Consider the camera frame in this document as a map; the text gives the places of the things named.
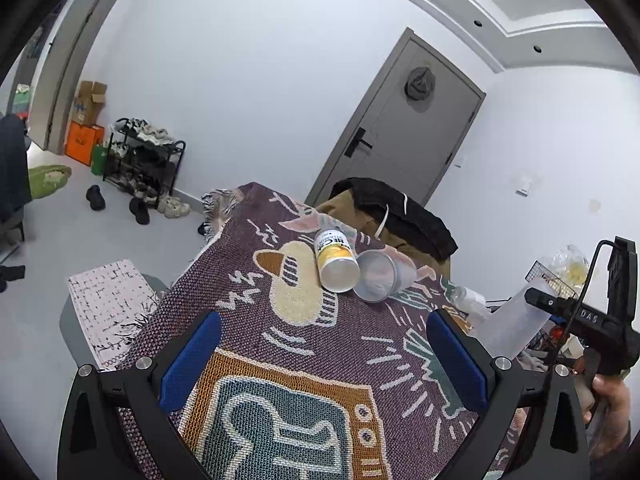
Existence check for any frosted plastic cup lying right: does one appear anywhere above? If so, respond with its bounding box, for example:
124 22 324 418
471 278 558 360

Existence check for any frosted plastic cup lying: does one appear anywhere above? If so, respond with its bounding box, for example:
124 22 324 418
354 247 418 304
471 278 558 360

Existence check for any frosted plastic cup lying left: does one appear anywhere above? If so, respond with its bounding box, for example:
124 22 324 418
354 247 418 304

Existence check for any white yellow paper cup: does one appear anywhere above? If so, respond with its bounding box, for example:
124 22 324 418
314 229 360 294

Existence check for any person's right hand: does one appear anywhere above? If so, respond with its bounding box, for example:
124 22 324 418
582 374 630 460

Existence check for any clear plastic bag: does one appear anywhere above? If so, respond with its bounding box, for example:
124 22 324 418
541 244 590 288

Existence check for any clear plastic water bottle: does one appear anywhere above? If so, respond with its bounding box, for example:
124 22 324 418
445 284 487 314

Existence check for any purple patterned woven blanket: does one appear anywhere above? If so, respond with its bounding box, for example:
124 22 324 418
125 183 476 479

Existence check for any black jacket on chair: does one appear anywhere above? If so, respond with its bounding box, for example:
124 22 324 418
330 177 458 262

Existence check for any green slipper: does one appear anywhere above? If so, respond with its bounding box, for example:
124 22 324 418
28 165 72 200

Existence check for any black shoe rack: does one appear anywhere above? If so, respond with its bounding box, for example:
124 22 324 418
102 117 186 208

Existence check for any grey door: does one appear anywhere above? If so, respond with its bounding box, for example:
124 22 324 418
306 29 486 206

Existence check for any brown chair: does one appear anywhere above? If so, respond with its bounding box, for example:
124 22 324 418
316 190 451 278

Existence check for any orange paper bag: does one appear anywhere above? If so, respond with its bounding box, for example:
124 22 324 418
65 122 104 166

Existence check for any grey hat on door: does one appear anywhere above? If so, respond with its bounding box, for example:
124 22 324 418
404 66 436 113

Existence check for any cardboard box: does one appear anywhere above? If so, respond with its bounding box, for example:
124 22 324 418
72 80 107 126

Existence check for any black wire basket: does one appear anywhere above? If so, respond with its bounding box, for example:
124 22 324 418
524 260 579 299

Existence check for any white wall switch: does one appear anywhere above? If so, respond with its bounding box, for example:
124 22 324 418
515 176 533 197

